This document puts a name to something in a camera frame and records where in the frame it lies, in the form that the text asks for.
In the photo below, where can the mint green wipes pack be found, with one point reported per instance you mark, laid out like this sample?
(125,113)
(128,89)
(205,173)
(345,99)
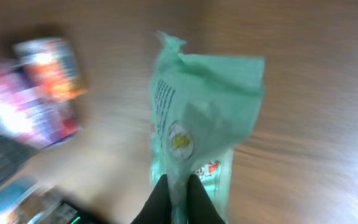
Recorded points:
(202,107)

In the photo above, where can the orange tissue pack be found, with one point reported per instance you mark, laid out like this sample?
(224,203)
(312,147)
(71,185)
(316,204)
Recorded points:
(53,65)

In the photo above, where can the red purple tissue pack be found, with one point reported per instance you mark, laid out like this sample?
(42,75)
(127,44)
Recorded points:
(27,115)

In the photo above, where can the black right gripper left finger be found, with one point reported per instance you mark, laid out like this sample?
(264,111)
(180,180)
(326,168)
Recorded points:
(158,208)

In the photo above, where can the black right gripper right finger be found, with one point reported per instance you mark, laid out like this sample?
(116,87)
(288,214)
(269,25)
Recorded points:
(200,209)

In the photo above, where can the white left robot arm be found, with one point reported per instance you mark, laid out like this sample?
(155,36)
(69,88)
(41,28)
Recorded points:
(52,207)

